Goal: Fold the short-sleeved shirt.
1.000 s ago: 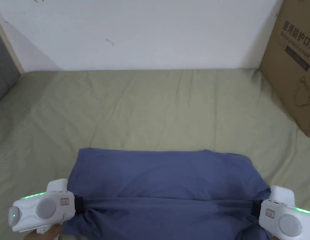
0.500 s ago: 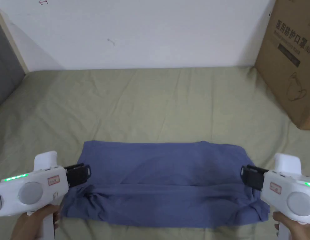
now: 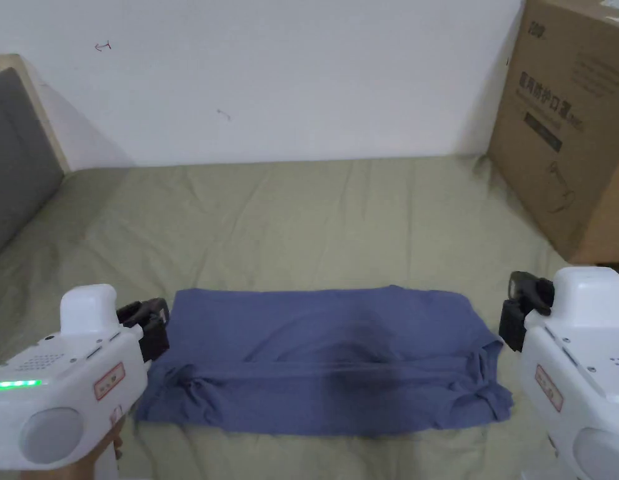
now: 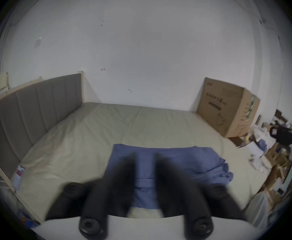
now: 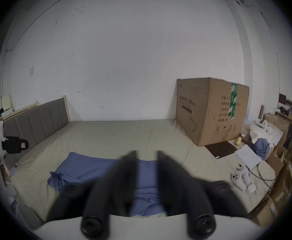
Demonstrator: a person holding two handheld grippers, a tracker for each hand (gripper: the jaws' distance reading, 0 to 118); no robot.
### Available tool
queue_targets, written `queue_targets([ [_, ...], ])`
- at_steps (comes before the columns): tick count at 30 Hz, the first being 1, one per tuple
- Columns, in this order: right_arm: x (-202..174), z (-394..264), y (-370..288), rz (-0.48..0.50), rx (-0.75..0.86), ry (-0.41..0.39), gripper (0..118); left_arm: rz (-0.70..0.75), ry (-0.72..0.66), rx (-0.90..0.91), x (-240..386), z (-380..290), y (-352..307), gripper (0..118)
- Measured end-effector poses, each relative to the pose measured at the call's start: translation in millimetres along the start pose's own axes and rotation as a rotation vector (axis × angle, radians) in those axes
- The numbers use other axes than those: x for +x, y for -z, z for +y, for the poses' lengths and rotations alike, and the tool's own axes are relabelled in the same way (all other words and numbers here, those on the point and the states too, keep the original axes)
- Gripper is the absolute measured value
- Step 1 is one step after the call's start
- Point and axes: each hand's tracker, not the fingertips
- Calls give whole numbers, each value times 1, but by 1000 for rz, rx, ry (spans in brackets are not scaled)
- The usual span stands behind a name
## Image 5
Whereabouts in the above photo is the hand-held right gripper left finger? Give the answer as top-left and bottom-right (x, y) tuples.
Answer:
(47, 150), (139, 238)

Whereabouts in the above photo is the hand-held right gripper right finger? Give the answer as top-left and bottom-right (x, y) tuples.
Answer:
(157, 150), (249, 240)

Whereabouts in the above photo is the large cardboard carton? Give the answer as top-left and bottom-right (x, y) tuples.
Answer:
(175, 77), (250, 147)

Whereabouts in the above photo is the white hand controller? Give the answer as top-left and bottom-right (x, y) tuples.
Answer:
(231, 165), (257, 194)

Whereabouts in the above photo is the grey padded headboard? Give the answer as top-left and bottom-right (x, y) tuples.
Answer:
(3, 98), (70, 170)

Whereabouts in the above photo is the pile of cardboard cartons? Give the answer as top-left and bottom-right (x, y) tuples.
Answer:
(249, 112), (292, 228)

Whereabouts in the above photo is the pale wooden shelf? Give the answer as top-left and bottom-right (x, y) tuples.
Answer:
(0, 95), (40, 132)

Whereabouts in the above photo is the black cable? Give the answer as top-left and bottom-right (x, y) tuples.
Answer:
(246, 164), (275, 182)

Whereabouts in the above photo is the bed with beige sheet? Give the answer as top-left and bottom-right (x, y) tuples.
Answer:
(10, 119), (277, 222)

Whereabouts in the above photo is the white paper booklet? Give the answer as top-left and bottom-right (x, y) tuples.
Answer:
(234, 144), (262, 170)

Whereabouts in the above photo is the blue shirt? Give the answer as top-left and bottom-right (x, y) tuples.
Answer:
(47, 152), (167, 217)

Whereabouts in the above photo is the dark brown flat mat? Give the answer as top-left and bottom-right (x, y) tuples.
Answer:
(205, 141), (237, 159)

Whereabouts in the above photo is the bunched blue cloth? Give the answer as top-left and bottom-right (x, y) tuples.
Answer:
(252, 138), (272, 161)

